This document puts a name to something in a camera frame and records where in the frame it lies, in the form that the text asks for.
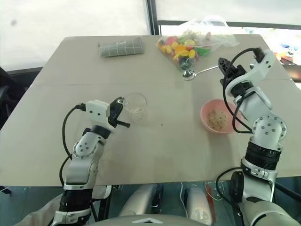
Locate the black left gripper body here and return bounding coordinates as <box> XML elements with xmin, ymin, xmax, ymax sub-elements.
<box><xmin>107</xmin><ymin>98</ymin><xmax>124</xmax><ymax>126</ymax></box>

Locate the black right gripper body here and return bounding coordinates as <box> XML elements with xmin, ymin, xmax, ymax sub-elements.
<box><xmin>225</xmin><ymin>64</ymin><xmax>247</xmax><ymax>82</ymax></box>

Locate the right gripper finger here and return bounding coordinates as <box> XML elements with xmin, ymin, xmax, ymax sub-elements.
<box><xmin>224</xmin><ymin>58</ymin><xmax>234</xmax><ymax>76</ymax></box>
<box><xmin>218</xmin><ymin>57</ymin><xmax>227</xmax><ymax>78</ymax></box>

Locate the clear glass mug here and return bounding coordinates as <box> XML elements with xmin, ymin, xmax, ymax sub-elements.
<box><xmin>117</xmin><ymin>92</ymin><xmax>149</xmax><ymax>124</ymax></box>

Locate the metal spoon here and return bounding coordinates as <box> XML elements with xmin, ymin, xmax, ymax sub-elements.
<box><xmin>182</xmin><ymin>65</ymin><xmax>220</xmax><ymax>82</ymax></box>

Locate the pink bowl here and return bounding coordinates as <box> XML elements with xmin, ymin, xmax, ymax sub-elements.
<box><xmin>200</xmin><ymin>98</ymin><xmax>243</xmax><ymax>135</ymax></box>

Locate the oatmeal flakes portion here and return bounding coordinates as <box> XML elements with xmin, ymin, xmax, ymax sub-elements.
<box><xmin>206</xmin><ymin>109</ymin><xmax>229</xmax><ymax>130</ymax></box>

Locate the clear bag of toy fruit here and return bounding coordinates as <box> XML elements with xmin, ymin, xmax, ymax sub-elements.
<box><xmin>156</xmin><ymin>15</ymin><xmax>241</xmax><ymax>76</ymax></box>

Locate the grey checked cloth pouch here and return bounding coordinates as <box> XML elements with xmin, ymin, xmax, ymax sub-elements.
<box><xmin>97</xmin><ymin>37</ymin><xmax>145</xmax><ymax>58</ymax></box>

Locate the brown cardboard box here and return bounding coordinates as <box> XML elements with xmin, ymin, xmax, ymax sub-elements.
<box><xmin>279</xmin><ymin>56</ymin><xmax>301</xmax><ymax>83</ymax></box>

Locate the grey rounded robot thigh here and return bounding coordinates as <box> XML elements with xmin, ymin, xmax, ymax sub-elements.
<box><xmin>186</xmin><ymin>185</ymin><xmax>215</xmax><ymax>226</ymax></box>
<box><xmin>119</xmin><ymin>183</ymin><xmax>163</xmax><ymax>217</ymax></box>

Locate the black table leg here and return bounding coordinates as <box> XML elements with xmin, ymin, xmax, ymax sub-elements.
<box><xmin>97</xmin><ymin>185</ymin><xmax>112</xmax><ymax>224</ymax></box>

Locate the grey robot torso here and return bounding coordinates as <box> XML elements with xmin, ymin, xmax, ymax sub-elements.
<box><xmin>93</xmin><ymin>213</ymin><xmax>238</xmax><ymax>226</ymax></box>

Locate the black office chair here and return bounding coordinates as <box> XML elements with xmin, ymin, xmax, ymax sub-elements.
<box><xmin>0</xmin><ymin>66</ymin><xmax>43</xmax><ymax>132</ymax></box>

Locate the beige fabric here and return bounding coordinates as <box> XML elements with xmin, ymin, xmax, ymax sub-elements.
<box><xmin>20</xmin><ymin>194</ymin><xmax>63</xmax><ymax>226</ymax></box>

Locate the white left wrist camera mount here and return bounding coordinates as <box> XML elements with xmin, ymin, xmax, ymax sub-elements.
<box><xmin>85</xmin><ymin>99</ymin><xmax>116</xmax><ymax>132</ymax></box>

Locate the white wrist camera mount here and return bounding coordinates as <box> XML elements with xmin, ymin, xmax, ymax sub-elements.
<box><xmin>220</xmin><ymin>48</ymin><xmax>276</xmax><ymax>92</ymax></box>
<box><xmin>85</xmin><ymin>99</ymin><xmax>116</xmax><ymax>132</ymax></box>

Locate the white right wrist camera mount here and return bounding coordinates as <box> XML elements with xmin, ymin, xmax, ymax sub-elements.
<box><xmin>220</xmin><ymin>48</ymin><xmax>276</xmax><ymax>92</ymax></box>

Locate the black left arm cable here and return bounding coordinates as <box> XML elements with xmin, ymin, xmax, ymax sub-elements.
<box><xmin>59</xmin><ymin>103</ymin><xmax>87</xmax><ymax>188</ymax></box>

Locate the dark window frame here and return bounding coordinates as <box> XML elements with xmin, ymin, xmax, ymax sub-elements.
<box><xmin>145</xmin><ymin>0</ymin><xmax>301</xmax><ymax>36</ymax></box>

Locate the thin white cable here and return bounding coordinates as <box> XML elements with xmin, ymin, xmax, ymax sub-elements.
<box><xmin>151</xmin><ymin>182</ymin><xmax>187</xmax><ymax>209</ymax></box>

